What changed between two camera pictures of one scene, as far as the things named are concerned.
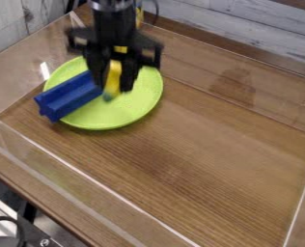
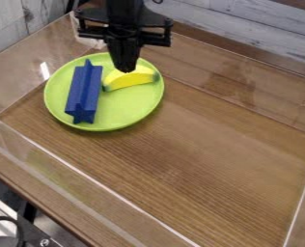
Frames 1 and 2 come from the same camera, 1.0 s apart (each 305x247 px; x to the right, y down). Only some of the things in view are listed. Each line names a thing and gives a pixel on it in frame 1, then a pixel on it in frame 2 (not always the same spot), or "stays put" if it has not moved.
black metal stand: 34,236 stays put
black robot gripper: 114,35 to 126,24
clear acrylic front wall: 82,203 stays put
